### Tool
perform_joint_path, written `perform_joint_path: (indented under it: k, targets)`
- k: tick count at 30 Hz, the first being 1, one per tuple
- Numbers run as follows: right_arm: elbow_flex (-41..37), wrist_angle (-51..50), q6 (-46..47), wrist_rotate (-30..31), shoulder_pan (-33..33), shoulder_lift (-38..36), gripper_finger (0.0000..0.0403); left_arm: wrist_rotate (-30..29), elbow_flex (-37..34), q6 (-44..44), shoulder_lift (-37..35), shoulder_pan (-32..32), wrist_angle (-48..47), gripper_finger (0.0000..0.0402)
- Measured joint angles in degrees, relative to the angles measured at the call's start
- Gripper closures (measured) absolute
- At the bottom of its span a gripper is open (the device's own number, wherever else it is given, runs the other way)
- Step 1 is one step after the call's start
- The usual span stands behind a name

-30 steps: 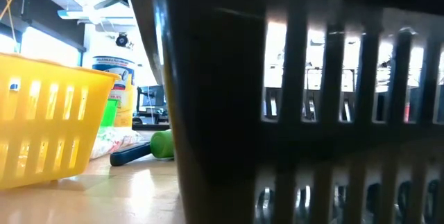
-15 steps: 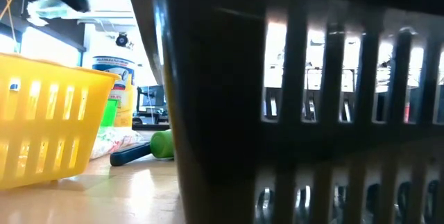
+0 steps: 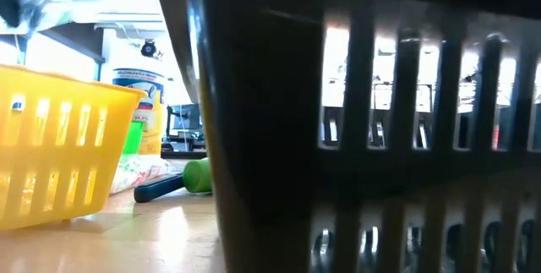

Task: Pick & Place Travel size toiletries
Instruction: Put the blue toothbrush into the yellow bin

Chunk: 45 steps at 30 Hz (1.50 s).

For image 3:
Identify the red white bagged toothbrush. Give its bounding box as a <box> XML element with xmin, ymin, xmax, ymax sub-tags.
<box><xmin>108</xmin><ymin>154</ymin><xmax>177</xmax><ymax>195</ymax></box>

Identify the monitor on stand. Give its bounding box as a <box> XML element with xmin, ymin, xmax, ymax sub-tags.
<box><xmin>163</xmin><ymin>103</ymin><xmax>207</xmax><ymax>152</ymax></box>

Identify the yellow plastic basket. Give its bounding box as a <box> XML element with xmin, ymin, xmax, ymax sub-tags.
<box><xmin>0</xmin><ymin>63</ymin><xmax>149</xmax><ymax>233</ymax></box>

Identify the grey slanted beam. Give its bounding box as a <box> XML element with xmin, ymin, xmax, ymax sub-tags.
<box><xmin>149</xmin><ymin>0</ymin><xmax>200</xmax><ymax>106</ymax></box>

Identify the black plastic basket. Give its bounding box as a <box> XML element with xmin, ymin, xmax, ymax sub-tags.
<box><xmin>185</xmin><ymin>0</ymin><xmax>541</xmax><ymax>273</ymax></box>

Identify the yellow Lysol wipes canister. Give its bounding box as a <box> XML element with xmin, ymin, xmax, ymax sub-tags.
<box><xmin>111</xmin><ymin>67</ymin><xmax>167</xmax><ymax>157</ymax></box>

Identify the black aluminium table frame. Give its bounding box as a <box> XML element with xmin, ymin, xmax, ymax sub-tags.
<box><xmin>160</xmin><ymin>149</ymin><xmax>209</xmax><ymax>161</ymax></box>

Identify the clear bag of cotton balls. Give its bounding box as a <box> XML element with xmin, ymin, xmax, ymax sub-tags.
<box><xmin>12</xmin><ymin>0</ymin><xmax>109</xmax><ymax>35</ymax></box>

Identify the blue unbagged razor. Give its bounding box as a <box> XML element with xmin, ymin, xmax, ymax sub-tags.
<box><xmin>133</xmin><ymin>172</ymin><xmax>188</xmax><ymax>204</ymax></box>

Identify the black round fixture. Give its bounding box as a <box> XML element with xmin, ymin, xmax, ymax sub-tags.
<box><xmin>139</xmin><ymin>39</ymin><xmax>159</xmax><ymax>59</ymax></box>

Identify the green plastic basket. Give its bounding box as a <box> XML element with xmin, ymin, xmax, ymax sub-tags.
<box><xmin>122</xmin><ymin>120</ymin><xmax>147</xmax><ymax>156</ymax></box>

